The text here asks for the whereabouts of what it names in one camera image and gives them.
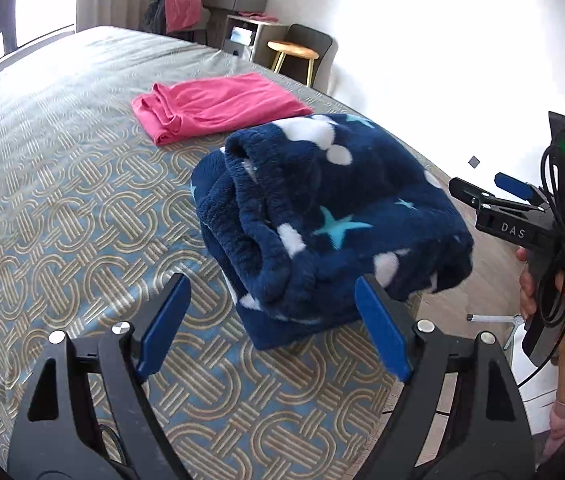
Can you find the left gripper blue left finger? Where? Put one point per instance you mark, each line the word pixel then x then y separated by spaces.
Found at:
pixel 84 414

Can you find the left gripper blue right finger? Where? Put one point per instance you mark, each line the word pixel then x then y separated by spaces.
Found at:
pixel 487 433

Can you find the navy fleece Mickey pants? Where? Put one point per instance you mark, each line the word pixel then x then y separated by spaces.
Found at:
pixel 297 210

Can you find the person right hand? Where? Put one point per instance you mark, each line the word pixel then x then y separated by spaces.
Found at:
pixel 552 289

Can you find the patterned bed cover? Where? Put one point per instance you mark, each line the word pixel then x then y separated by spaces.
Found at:
pixel 94 220

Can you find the folded pink garment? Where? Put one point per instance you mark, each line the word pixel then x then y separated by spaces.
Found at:
pixel 202 107

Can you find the white open shelf cabinet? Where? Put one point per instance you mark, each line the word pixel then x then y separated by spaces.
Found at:
pixel 248 39

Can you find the wooden round stool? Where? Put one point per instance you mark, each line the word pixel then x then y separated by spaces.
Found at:
pixel 286 49

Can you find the pink clothes on chair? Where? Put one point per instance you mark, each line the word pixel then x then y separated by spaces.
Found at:
pixel 182 15

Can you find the grey dressing table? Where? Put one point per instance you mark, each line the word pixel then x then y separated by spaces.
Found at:
pixel 220 10

